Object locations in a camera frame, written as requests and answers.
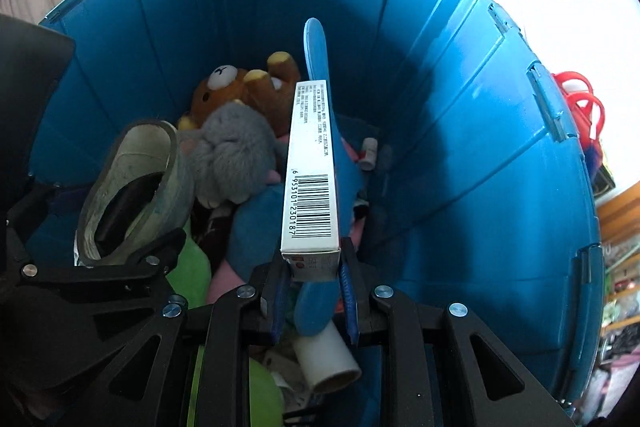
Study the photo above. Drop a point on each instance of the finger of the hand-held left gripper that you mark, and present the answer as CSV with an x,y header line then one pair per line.
x,y
100,277

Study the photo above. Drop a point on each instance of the grey slipper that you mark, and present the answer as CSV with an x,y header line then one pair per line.
x,y
130,147

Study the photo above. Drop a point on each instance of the blue plastic crate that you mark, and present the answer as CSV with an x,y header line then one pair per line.
x,y
450,157

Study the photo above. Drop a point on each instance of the black gift box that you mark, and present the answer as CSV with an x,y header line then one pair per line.
x,y
602,181

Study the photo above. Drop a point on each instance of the blue plush toy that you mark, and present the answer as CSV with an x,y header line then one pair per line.
x,y
320,57

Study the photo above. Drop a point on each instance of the red plastic case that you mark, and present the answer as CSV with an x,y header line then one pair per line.
x,y
582,107

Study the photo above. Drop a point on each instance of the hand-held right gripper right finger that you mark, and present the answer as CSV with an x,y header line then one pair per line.
x,y
350,302

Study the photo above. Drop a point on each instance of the long white barcode box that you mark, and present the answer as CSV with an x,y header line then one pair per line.
x,y
310,187

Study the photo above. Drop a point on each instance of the orange brown bear plush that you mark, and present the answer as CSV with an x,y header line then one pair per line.
x,y
225,97

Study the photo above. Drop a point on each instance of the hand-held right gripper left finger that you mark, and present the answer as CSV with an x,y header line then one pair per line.
x,y
278,307

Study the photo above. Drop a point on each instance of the blue tassel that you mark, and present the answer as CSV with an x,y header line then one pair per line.
x,y
593,156

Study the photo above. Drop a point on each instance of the pink white tube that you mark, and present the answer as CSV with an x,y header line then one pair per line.
x,y
368,154

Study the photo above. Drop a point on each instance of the grey plush toy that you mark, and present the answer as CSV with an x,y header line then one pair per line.
x,y
230,152

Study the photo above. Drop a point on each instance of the green frog plush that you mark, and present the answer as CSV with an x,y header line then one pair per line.
x,y
192,267

